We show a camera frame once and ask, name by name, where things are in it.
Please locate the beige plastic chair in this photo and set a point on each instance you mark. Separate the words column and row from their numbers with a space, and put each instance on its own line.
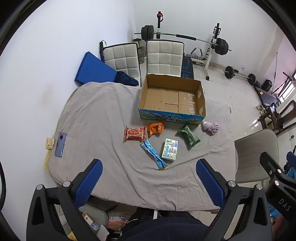
column 254, row 153

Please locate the cardboard box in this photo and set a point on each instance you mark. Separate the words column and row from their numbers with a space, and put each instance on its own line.
column 161, row 99

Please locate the orange snack packet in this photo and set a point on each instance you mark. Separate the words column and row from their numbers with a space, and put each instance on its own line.
column 155, row 129

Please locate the white barbell rack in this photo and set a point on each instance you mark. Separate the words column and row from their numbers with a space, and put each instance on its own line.
column 209, row 58

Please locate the large barbell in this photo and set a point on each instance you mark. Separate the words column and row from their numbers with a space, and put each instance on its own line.
column 148, row 32

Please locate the loose weight plates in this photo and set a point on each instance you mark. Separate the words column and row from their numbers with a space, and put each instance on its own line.
column 257, row 83

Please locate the black treadmill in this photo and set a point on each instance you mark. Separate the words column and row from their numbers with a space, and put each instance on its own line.
column 268, row 97

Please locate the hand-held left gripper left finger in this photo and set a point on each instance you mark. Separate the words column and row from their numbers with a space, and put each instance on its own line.
column 89, row 183

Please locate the red snack packet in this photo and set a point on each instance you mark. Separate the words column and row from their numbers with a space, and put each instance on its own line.
column 134, row 134

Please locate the grey bed sheet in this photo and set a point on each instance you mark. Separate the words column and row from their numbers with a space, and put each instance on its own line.
column 104, row 115

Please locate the black speaker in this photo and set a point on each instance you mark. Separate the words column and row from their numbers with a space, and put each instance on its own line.
column 267, row 85

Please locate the blue smartphone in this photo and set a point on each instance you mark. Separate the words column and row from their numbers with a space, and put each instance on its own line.
column 60, row 144

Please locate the long blue snack packet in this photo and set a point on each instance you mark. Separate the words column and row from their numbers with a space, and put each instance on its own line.
column 152, row 154

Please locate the white blue tissue pack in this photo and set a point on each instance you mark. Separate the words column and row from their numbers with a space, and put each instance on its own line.
column 170, row 149

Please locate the white quilted chair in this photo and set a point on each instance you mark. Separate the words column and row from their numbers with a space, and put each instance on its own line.
column 121, row 58
column 164, row 58

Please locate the person's dark clothing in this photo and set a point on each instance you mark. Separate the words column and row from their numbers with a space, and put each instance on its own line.
column 161, row 227

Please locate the dark blue bag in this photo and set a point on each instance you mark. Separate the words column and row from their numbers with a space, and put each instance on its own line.
column 126, row 79

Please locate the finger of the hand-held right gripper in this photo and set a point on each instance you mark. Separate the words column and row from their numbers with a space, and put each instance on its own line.
column 291, row 158
column 272, row 165

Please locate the small barbell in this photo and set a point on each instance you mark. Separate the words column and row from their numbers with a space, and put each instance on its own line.
column 230, row 72

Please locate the dark wooden chair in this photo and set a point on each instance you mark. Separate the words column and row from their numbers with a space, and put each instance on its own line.
column 275, row 118

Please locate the beige paper scrap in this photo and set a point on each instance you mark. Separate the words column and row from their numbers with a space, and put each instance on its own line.
column 49, row 143

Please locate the blue foam mat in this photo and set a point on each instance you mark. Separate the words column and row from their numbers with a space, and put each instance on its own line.
column 94, row 68

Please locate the green snack packet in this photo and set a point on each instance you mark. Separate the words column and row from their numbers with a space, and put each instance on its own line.
column 189, row 137

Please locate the black bench pad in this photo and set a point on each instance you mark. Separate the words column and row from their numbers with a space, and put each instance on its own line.
column 186, row 68

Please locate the pair of shoes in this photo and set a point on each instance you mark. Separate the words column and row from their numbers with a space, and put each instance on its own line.
column 260, row 109

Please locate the small printed box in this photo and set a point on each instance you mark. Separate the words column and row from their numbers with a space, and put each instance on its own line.
column 87, row 217

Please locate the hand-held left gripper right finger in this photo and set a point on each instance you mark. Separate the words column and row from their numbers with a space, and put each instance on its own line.
column 210, row 183

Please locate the purple cloth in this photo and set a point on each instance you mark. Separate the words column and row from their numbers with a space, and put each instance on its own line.
column 211, row 127

